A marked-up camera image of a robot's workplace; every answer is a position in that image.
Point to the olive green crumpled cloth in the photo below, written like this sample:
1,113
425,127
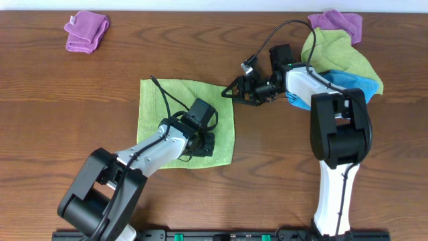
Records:
328,50

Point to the folded purple cloth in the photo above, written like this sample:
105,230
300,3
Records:
85,29

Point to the bright green cloth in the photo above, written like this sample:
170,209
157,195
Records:
152,111

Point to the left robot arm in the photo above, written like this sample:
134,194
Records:
102,198

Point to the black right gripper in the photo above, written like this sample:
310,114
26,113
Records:
249,80

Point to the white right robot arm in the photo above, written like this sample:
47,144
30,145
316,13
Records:
340,130

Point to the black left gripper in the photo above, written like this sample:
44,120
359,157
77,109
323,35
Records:
210,150

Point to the crumpled purple cloth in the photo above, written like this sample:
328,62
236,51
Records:
351,23

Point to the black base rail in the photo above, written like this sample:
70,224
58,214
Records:
281,235

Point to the blue cloth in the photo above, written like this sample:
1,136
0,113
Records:
345,80

